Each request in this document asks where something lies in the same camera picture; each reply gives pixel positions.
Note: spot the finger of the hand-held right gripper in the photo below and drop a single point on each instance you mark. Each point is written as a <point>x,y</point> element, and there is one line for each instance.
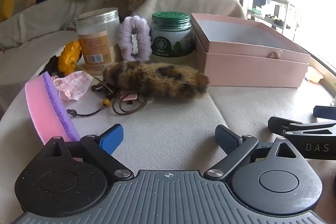
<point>325,111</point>
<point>282,125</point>

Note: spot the black fabric item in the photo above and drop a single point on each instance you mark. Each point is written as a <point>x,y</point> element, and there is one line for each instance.
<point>51,66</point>

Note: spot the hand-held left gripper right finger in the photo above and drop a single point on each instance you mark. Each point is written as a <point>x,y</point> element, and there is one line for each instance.
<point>225,138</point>

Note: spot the small pink tag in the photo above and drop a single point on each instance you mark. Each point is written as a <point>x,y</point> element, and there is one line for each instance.
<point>130,96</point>

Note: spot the green lidded jar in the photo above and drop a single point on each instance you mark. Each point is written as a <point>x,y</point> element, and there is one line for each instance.
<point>170,37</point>

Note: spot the pink and purple sponge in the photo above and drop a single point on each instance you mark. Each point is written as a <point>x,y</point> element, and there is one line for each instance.
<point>44,106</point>

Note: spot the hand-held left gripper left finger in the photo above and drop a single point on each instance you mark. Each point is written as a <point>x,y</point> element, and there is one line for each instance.
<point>112,138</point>

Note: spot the small cream bowl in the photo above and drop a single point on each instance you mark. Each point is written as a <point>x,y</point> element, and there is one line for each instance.
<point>314,75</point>

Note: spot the pink checkered cloth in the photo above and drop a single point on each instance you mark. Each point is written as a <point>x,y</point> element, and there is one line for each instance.
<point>72,85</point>

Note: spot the clear plastic jar orange label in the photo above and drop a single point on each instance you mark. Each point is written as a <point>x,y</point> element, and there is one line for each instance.
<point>97,40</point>

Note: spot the white covered sofa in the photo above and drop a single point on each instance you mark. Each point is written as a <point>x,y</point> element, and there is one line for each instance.
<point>39,19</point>

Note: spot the yellow cushion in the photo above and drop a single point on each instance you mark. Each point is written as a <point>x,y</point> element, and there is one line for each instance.
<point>8,1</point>

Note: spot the brown furry tail plush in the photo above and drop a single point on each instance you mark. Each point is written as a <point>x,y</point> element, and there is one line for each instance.
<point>155,79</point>

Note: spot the pink cardboard box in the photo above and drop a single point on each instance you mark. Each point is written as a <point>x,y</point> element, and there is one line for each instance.
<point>252,69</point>

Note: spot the purple fluffy scrunchie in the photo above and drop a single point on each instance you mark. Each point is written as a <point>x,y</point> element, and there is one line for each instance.
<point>126,37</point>

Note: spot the yellow sunflower toy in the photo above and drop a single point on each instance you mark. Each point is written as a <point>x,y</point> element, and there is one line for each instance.
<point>68,56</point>

